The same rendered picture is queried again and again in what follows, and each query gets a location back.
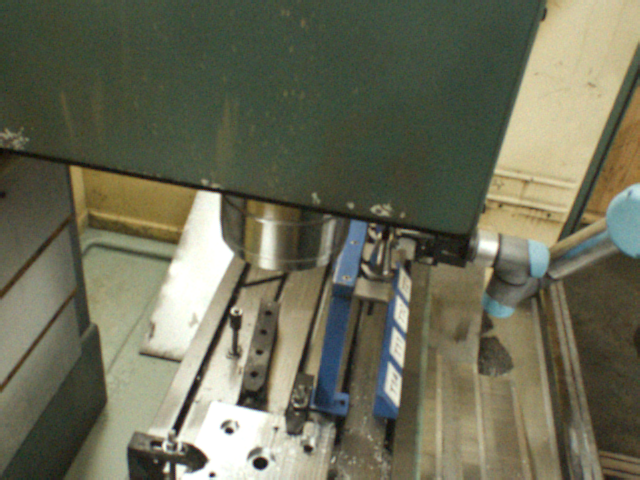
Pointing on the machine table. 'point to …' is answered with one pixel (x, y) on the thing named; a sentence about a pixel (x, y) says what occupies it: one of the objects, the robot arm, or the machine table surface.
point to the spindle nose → (280, 235)
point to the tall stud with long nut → (235, 330)
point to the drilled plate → (258, 456)
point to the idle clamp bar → (268, 329)
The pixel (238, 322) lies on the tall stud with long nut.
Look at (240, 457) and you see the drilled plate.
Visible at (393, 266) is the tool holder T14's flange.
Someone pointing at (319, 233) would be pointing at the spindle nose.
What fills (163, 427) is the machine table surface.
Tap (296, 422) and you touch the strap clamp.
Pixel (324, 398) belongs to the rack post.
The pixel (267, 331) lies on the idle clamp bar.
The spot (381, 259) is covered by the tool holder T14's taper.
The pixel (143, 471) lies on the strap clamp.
